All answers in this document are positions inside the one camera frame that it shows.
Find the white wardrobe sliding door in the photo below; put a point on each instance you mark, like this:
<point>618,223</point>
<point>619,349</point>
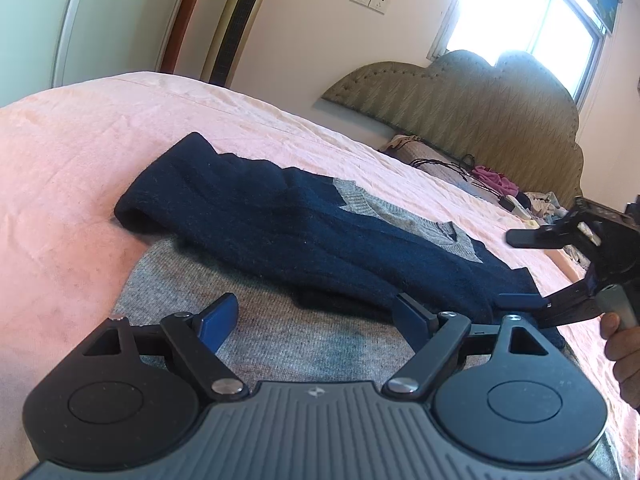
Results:
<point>53,43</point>

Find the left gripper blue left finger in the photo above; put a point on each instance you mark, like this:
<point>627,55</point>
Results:
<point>194,339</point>

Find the grey navy knit sweater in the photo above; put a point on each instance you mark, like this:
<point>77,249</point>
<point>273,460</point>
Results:
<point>515,408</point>

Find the bright window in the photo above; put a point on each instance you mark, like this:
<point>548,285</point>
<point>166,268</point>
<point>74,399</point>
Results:
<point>565,36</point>

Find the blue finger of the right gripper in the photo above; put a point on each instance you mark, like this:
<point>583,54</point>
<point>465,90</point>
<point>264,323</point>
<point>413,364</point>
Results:
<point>521,302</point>

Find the pile of light clothes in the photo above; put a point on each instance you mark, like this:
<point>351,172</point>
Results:
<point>534,208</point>

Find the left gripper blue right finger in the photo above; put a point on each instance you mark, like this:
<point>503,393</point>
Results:
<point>436,340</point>

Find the brown wooden door frame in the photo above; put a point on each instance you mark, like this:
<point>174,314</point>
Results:
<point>175,39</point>

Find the right hand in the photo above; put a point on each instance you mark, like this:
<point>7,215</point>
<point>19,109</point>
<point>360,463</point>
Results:
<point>623,349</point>

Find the magenta garment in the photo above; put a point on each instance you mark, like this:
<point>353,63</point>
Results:
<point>493,179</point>

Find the patterned pillow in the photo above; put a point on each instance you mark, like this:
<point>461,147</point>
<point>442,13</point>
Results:
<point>413,151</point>

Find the gold tower fan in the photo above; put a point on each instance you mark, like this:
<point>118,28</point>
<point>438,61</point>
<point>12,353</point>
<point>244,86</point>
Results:
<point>228,42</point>

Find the olive upholstered headboard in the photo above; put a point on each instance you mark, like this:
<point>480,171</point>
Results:
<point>513,117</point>

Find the pink bed sheet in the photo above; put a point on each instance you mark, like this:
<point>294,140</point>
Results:
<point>68,154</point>

